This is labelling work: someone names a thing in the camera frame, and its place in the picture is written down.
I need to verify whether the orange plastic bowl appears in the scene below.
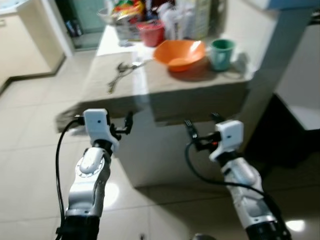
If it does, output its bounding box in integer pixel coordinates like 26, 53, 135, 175
152, 39, 207, 73

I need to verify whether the grey stone kitchen counter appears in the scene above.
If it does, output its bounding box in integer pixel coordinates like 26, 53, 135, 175
80, 22, 252, 189

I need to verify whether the metal spoon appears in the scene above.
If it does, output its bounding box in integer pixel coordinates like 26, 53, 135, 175
107, 61, 130, 95

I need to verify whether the metal fork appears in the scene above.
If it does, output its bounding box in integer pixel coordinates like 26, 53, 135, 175
114, 58, 151, 87

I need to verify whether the green plastic cup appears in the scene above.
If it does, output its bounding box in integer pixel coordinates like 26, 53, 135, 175
208, 38, 236, 72

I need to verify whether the red plastic cup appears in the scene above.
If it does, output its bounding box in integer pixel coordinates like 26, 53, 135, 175
136, 20, 166, 48

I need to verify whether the white side table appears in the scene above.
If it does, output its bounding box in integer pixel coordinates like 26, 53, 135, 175
274, 22, 320, 132

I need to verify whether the basket of snack packets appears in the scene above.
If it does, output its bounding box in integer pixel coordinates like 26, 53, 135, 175
97, 0, 147, 42

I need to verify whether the cream cabinet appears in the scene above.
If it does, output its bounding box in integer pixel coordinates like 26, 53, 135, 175
0, 0, 67, 90

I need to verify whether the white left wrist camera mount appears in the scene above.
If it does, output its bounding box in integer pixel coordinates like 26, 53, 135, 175
82, 108, 121, 153

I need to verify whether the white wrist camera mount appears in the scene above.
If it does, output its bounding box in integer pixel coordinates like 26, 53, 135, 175
208, 120, 245, 162
82, 108, 121, 153

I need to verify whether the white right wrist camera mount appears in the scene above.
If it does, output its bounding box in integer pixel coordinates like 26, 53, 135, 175
208, 120, 245, 162

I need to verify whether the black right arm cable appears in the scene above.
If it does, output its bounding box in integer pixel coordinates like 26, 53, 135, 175
183, 140, 269, 199

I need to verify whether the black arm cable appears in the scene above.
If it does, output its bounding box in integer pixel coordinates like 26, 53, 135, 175
183, 140, 269, 199
54, 116, 85, 237

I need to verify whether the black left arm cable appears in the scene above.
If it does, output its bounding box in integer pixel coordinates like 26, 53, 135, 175
54, 116, 85, 237

